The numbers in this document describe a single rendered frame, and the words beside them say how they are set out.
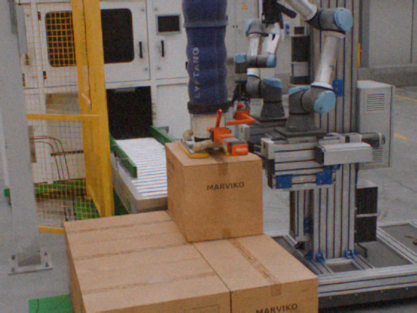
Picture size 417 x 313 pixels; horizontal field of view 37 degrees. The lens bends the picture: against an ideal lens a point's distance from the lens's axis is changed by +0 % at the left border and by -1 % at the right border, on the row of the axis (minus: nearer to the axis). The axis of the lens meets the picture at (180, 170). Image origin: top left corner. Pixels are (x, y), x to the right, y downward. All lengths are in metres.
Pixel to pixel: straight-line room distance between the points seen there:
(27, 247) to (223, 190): 1.81
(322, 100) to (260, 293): 1.07
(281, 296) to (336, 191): 1.14
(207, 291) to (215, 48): 1.26
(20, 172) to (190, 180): 1.59
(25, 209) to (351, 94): 2.27
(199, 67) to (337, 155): 0.84
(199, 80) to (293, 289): 1.18
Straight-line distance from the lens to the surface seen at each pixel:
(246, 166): 3.17
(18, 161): 4.36
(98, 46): 4.35
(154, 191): 4.17
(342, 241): 3.86
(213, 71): 3.26
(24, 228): 4.48
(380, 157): 3.75
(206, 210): 3.17
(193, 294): 2.64
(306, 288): 2.80
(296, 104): 3.36
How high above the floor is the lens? 1.66
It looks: 14 degrees down
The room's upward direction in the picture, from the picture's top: 3 degrees counter-clockwise
